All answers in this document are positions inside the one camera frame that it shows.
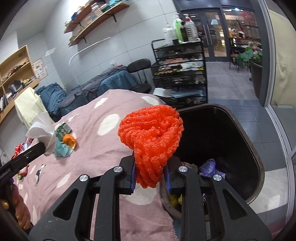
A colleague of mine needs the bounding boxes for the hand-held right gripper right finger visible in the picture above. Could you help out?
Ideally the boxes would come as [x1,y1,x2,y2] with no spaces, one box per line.
[165,156,273,241]

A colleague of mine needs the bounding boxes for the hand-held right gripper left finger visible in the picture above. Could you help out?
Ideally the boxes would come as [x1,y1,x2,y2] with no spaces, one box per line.
[28,156,137,241]

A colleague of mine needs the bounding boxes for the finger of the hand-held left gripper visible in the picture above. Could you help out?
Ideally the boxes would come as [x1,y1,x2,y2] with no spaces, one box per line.
[23,142,47,164]

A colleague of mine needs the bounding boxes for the yellow foam fruit net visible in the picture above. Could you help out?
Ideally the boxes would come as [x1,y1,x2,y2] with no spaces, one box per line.
[169,193,183,205]

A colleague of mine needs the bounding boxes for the white tissue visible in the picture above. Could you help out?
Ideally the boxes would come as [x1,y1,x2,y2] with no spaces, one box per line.
[25,111,57,156]

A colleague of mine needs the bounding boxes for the purple plastic bag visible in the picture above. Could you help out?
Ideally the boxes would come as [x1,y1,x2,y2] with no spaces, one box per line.
[198,158,226,179]

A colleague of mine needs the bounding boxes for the orange foam fruit net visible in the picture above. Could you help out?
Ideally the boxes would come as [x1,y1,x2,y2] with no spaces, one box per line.
[117,104,184,189]

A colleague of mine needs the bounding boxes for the black trash bin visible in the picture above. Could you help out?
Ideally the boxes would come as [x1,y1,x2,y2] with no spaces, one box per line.
[159,103,265,241]

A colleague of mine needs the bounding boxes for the person's left hand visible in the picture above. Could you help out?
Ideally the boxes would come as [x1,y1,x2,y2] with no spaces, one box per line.
[0,182,31,231]

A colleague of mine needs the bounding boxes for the red snack packet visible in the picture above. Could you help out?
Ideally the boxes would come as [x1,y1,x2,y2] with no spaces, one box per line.
[17,167,30,180]

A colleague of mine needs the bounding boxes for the large red orange packet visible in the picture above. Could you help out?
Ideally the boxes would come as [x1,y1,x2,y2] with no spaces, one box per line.
[15,138,33,158]

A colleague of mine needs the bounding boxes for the teal crumpled wrapper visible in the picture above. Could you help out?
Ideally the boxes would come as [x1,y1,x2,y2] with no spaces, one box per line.
[54,140,74,158]

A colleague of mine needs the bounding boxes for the green white printed packet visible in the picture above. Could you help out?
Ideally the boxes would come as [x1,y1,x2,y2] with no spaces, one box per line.
[54,122,73,142]

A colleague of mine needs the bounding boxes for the orange crumpled wrapper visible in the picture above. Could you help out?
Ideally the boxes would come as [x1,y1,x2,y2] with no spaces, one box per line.
[62,134,77,147]

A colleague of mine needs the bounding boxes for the pink polka dot blanket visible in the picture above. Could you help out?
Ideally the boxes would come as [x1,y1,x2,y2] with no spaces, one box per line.
[0,89,183,241]

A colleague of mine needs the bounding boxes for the cream cloth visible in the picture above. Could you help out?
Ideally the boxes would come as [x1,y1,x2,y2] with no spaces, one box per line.
[14,87,55,130]

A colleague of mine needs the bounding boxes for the blue bedding pile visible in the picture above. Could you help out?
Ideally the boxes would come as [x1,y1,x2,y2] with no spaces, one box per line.
[36,83,67,115]

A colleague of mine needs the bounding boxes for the white paper sheets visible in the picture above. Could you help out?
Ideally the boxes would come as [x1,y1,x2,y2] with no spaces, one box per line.
[153,88,183,98]

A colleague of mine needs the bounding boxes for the grey bed blanket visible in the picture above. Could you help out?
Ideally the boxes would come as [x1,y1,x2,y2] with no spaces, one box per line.
[76,67,127,100]

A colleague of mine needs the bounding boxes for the wooden cubby shelf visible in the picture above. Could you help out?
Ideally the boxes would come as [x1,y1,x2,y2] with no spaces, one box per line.
[0,45,40,126]

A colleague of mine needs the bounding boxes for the black mesh rack cart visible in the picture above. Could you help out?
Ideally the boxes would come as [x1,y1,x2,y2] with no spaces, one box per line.
[151,39,208,103]

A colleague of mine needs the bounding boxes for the massage bed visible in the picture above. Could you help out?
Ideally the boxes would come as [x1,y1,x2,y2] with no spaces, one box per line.
[59,66,139,112]

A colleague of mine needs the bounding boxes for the black stool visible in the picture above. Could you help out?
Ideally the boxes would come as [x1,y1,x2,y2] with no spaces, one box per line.
[127,59,152,94]

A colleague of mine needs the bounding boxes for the row of stacked books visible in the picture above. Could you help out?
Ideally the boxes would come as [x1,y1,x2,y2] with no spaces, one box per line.
[65,0,93,29]

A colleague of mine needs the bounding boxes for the wooden bar stool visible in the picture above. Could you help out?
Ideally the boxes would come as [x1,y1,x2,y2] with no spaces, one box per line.
[229,53,241,70]

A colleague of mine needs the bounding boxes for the white pump bottle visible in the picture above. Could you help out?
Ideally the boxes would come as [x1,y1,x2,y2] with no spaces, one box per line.
[162,22,177,45]

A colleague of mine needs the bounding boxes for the potted green plant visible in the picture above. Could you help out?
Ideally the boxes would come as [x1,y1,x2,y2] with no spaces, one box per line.
[236,44,264,100]

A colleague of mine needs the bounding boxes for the dark bottle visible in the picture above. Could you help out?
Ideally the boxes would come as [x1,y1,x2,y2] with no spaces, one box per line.
[180,23,189,42]

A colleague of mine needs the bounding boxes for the clear liquid bottle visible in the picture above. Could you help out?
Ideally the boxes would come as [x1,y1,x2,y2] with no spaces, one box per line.
[184,14,199,42]

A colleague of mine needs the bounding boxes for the green pump bottle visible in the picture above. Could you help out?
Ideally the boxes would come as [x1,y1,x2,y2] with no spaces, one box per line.
[173,14,184,43]

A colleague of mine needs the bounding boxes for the glass double door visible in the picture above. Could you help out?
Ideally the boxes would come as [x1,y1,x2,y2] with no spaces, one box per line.
[180,8,228,62]

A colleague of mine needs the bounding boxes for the cream curtain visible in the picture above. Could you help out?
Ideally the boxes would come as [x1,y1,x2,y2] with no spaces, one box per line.
[266,9,296,109]

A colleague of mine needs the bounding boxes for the wall poster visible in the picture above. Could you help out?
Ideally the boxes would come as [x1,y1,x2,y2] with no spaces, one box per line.
[32,58,48,80]

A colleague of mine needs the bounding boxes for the wooden wall shelf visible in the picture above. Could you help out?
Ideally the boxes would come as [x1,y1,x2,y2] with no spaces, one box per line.
[63,0,97,34]
[68,3,130,47]

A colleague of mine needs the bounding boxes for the dark door frame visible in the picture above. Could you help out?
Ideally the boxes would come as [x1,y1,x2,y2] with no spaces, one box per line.
[257,0,272,107]

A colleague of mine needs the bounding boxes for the wall shelves with books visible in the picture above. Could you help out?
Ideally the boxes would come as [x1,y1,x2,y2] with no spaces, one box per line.
[69,0,129,43]

